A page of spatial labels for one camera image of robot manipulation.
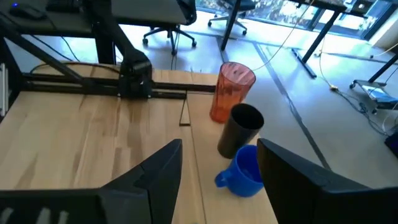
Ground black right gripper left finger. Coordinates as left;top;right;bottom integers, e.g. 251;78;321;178
101;138;183;224

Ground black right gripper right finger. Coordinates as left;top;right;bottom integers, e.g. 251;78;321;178
256;138;371;224

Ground blue plastic mug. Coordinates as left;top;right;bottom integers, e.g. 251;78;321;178
214;144;266;198

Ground black plastic cup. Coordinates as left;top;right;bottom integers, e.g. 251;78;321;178
216;103;266;160

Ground pink faceted plastic tumbler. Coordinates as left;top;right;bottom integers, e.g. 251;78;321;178
209;61;257;124

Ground metal cart base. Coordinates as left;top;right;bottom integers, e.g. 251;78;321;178
349;78;398;110

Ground black office chair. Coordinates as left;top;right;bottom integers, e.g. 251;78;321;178
207;0;256;37
110;0;199;57

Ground black desk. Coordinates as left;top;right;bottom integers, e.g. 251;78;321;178
285;0;349;79

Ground dark grey desk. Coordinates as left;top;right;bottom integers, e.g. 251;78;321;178
0;0;116;65

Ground black computer mouse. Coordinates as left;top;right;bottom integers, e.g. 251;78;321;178
8;2;48;22

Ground black floor cables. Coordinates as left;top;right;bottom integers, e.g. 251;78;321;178
337;89;398;138

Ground yellow cable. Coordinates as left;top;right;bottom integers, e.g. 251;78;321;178
252;0;314;72
317;36;340;92

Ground black aluminium table frame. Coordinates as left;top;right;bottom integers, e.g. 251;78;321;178
0;18;217;119

